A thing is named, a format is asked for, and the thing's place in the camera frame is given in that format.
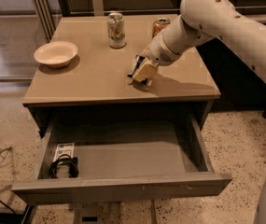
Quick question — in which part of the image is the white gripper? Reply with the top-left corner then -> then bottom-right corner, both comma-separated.
133,32 -> 183,82

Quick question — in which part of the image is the dark blue rxbar wrapper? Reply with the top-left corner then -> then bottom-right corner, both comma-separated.
127,55 -> 154,85

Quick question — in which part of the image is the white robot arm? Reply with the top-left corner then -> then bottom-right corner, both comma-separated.
137,0 -> 266,224

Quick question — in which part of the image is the open grey drawer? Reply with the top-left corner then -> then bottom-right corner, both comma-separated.
12,114 -> 231,205

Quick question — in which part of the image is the orange gold soda can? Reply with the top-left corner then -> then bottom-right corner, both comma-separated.
152,18 -> 170,36

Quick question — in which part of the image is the green white soda can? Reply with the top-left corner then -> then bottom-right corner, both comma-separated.
107,12 -> 126,49

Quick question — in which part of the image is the beige top cabinet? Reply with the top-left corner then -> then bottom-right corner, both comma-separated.
22,13 -> 222,138

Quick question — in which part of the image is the white paper bowl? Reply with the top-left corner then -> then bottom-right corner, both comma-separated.
34,41 -> 77,68

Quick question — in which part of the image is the white paper card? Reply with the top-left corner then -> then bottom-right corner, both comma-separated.
52,143 -> 75,161

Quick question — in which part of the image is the coiled black cable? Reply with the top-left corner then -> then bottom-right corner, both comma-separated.
48,153 -> 80,179

